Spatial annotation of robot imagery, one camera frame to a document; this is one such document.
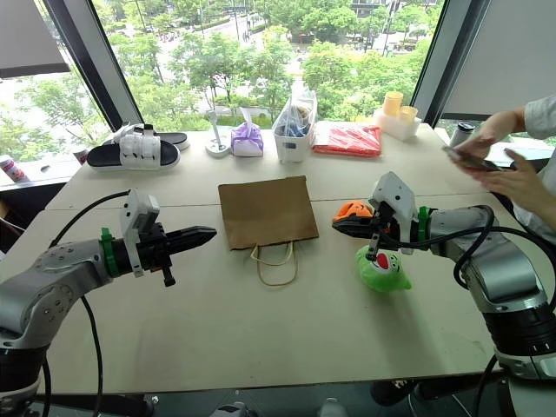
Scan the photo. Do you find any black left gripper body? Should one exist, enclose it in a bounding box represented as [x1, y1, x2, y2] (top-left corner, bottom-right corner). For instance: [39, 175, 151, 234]
[136, 222, 177, 288]

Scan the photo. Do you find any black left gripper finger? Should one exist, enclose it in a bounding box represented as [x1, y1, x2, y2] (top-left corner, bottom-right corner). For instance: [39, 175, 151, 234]
[166, 236, 214, 256]
[165, 225, 218, 242]

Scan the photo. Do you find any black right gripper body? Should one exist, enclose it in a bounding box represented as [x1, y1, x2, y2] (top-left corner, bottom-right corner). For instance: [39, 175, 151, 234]
[366, 201, 403, 262]

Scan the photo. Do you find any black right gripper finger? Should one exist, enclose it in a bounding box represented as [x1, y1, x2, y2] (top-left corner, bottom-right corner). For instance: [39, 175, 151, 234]
[336, 215, 376, 227]
[331, 221, 377, 241]

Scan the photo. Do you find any dark smartphone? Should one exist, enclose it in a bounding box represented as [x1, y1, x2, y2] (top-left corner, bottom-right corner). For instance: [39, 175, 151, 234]
[441, 145, 503, 174]

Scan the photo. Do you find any brown paper bag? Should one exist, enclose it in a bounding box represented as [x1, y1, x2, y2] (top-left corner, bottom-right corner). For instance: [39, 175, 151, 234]
[216, 175, 321, 288]

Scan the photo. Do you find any white container with items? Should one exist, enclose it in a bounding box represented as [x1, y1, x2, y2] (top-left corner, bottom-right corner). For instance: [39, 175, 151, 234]
[271, 85, 319, 166]

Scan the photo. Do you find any purple tissue pack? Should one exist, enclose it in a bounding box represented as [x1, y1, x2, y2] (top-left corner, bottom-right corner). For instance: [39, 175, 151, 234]
[229, 121, 266, 158]

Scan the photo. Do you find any person's right hand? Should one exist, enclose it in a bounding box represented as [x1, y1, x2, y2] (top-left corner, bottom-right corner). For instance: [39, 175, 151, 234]
[451, 113, 510, 157]

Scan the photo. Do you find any person's left hand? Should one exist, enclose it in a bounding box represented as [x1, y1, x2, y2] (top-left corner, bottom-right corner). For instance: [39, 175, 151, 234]
[467, 147, 552, 215]

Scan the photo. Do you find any orange plush toy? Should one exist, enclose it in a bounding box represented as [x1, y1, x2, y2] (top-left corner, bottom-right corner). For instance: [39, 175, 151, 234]
[334, 200, 375, 222]

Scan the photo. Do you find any green right wrist clamp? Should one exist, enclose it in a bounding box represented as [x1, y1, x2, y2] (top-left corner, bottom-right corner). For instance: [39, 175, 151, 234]
[416, 206, 436, 244]

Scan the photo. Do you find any green wrist clamp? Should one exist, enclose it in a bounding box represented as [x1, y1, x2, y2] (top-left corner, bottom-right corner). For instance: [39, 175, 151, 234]
[98, 227, 120, 277]
[416, 206, 436, 244]

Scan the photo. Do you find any green plush toy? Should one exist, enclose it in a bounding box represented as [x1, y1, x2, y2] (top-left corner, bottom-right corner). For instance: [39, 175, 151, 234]
[354, 244, 413, 294]

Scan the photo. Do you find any green left wrist clamp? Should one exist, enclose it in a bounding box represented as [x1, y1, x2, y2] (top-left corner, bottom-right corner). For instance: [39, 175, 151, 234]
[98, 227, 120, 277]

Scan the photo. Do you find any red packaged cloth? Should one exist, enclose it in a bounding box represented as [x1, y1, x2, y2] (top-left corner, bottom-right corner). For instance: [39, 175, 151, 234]
[311, 121, 384, 159]

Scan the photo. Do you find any black and white slipper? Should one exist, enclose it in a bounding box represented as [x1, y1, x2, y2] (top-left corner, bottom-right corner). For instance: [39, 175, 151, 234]
[86, 132, 182, 173]
[103, 122, 191, 151]

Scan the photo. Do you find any small white desk stand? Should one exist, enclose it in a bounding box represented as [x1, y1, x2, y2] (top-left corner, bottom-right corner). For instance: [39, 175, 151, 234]
[204, 109, 231, 158]

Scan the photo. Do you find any silver can with black lid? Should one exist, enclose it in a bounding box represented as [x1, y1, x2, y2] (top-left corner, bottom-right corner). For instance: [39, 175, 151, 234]
[448, 122, 478, 149]

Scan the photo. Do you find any tall yellow cup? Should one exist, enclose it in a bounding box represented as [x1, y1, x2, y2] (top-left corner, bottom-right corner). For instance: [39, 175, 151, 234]
[382, 90, 406, 117]

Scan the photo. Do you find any dark rounded shape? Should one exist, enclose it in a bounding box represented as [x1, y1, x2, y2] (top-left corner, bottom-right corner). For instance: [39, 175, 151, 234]
[370, 377, 414, 408]

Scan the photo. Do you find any grey roller blind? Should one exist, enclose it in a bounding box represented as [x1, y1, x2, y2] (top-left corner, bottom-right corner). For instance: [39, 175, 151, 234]
[441, 0, 556, 116]
[0, 0, 71, 80]

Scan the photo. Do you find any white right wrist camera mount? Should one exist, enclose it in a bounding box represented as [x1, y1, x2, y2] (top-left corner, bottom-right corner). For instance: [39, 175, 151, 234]
[367, 170, 420, 254]

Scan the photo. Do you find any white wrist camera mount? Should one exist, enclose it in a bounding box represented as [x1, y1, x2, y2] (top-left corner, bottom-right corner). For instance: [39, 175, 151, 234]
[118, 188, 162, 279]
[367, 170, 420, 254]

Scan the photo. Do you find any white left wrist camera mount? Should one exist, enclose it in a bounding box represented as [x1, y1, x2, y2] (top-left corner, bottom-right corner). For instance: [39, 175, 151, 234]
[118, 188, 162, 279]

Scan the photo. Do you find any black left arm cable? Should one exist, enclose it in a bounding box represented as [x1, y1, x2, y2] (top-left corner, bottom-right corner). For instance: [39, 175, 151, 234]
[48, 189, 132, 417]

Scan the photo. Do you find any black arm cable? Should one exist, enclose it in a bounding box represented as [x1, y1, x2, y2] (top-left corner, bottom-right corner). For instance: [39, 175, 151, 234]
[399, 207, 500, 417]
[48, 189, 132, 417]

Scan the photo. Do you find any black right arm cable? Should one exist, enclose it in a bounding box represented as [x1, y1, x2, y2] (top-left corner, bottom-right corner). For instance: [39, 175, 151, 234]
[399, 207, 500, 417]

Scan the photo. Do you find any dark window frame post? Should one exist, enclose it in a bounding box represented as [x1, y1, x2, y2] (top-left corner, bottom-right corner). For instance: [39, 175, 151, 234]
[42, 0, 145, 132]
[409, 0, 462, 128]

